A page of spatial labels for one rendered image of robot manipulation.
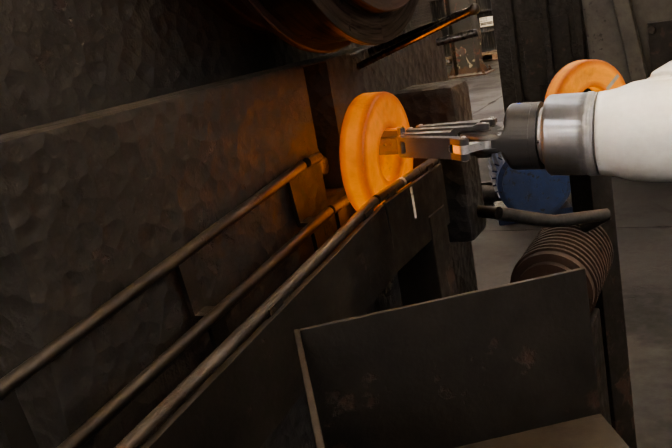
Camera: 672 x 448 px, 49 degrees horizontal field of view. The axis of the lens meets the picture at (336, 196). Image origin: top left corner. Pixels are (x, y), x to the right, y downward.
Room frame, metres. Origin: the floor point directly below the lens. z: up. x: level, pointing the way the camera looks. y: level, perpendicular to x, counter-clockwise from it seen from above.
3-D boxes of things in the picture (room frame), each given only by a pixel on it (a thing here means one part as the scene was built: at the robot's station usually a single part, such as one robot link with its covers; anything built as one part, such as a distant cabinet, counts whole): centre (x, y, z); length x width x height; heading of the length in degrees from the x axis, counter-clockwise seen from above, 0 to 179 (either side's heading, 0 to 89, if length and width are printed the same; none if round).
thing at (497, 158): (3.07, -0.82, 0.17); 0.57 x 0.31 x 0.34; 170
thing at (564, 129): (0.80, -0.26, 0.75); 0.09 x 0.06 x 0.09; 150
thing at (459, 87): (1.12, -0.16, 0.68); 0.11 x 0.08 x 0.24; 60
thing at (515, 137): (0.83, -0.20, 0.76); 0.09 x 0.08 x 0.07; 60
